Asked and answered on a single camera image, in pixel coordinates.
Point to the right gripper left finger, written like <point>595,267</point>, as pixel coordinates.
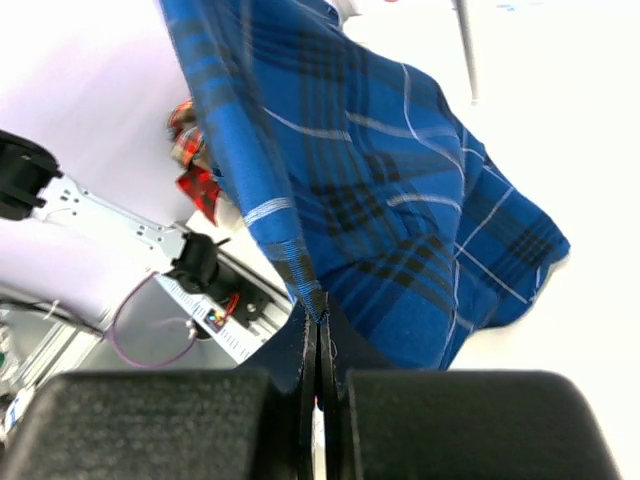
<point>284,440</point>

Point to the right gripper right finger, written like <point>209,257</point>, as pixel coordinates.
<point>341,349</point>

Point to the blue shirt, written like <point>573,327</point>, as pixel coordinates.
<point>356,180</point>

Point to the brown plaid shirt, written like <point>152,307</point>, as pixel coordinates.
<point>188,147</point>

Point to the red black plaid shirt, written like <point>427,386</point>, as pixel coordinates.
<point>199,185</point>

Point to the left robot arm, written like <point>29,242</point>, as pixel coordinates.
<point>34,187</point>

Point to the clothes rack metal white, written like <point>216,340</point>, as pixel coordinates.
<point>461,8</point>

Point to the white slotted cable duct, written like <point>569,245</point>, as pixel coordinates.
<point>237,342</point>

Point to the aluminium rail base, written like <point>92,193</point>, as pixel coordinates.
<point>39,340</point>

